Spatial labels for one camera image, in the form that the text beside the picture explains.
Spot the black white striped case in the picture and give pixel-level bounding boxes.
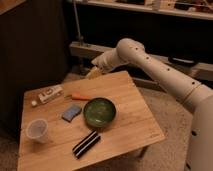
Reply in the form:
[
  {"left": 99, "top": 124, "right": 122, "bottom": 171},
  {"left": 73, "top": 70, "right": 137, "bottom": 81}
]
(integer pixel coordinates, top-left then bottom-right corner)
[{"left": 72, "top": 131, "right": 101, "bottom": 159}]

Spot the blue sponge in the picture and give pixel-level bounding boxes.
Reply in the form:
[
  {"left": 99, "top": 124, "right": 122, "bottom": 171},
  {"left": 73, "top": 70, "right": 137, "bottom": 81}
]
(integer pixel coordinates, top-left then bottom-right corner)
[{"left": 62, "top": 105, "right": 82, "bottom": 122}]

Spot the black case handle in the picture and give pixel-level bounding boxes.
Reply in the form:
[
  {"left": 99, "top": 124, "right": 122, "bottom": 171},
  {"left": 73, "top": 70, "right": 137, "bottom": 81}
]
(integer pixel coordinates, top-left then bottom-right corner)
[{"left": 168, "top": 57, "right": 199, "bottom": 67}]

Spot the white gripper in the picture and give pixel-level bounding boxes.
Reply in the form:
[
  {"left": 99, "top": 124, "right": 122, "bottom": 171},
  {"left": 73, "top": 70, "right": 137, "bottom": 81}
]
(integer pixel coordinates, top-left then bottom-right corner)
[{"left": 86, "top": 49, "right": 119, "bottom": 79}]

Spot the wooden shelf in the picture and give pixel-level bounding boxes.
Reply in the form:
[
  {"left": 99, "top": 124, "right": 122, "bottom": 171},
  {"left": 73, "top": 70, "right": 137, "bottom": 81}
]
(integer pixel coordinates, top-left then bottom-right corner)
[{"left": 67, "top": 0, "right": 213, "bottom": 21}]

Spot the metal pole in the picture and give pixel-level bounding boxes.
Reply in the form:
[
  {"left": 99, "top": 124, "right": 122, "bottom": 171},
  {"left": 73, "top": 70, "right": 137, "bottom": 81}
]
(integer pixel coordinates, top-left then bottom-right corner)
[{"left": 73, "top": 0, "right": 83, "bottom": 45}]

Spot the green ceramic bowl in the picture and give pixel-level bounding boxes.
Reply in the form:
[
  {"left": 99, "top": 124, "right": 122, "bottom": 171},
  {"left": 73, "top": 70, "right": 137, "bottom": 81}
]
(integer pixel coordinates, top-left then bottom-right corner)
[{"left": 83, "top": 97, "right": 116, "bottom": 128}]

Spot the long grey case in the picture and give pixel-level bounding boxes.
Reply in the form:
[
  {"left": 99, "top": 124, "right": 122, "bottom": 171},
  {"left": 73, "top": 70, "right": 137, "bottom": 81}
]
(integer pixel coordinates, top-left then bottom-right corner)
[{"left": 70, "top": 39, "right": 213, "bottom": 81}]

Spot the dark cabinet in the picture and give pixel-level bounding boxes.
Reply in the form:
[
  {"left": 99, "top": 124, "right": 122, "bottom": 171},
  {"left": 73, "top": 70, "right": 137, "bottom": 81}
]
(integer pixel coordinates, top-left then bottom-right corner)
[{"left": 0, "top": 0, "right": 68, "bottom": 134}]

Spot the orange pepper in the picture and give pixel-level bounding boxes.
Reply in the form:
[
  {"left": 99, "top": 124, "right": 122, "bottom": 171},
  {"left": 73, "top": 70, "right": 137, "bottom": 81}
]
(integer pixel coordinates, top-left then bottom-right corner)
[{"left": 66, "top": 93, "right": 91, "bottom": 101}]

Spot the clear plastic cup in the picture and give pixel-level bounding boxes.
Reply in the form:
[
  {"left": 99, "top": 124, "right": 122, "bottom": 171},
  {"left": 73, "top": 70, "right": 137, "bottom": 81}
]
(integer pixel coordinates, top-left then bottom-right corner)
[{"left": 26, "top": 119, "right": 50, "bottom": 143}]

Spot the wooden table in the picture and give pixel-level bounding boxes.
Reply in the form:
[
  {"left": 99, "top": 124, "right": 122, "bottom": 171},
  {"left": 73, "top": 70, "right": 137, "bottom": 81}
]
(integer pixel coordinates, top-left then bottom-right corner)
[{"left": 18, "top": 71, "right": 165, "bottom": 171}]

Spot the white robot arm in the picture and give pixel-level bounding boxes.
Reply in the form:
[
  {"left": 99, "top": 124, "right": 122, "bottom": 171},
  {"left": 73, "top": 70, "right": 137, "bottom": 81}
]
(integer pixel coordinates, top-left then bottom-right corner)
[{"left": 92, "top": 38, "right": 213, "bottom": 171}]

